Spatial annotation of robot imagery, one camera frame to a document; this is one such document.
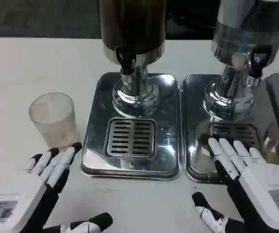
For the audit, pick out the black tap of dark dispenser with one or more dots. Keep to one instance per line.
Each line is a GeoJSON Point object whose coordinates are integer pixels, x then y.
{"type": "Point", "coordinates": [125, 65]}

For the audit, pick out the slotted steel drain grid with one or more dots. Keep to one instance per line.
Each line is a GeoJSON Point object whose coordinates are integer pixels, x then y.
{"type": "Point", "coordinates": [236, 132]}
{"type": "Point", "coordinates": [131, 137]}

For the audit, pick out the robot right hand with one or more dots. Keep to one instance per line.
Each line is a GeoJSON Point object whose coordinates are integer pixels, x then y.
{"type": "Point", "coordinates": [258, 184]}

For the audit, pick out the clear ribbed glass cup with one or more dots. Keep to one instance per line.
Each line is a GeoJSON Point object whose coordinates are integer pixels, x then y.
{"type": "Point", "coordinates": [53, 121]}

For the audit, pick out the dark drink dispenser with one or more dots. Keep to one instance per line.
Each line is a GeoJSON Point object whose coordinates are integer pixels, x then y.
{"type": "Point", "coordinates": [132, 24]}

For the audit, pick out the black tap of clear dispenser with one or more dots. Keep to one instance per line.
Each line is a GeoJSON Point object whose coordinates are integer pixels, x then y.
{"type": "Point", "coordinates": [258, 63]}

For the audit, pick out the clear drink dispenser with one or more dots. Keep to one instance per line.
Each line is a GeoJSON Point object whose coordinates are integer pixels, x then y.
{"type": "Point", "coordinates": [246, 26]}

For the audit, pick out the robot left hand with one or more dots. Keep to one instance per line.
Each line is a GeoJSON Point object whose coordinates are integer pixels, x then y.
{"type": "Point", "coordinates": [20, 199]}

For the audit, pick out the steel drip tray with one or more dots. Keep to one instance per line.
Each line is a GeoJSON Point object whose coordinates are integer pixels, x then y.
{"type": "Point", "coordinates": [168, 136]}
{"type": "Point", "coordinates": [195, 116]}

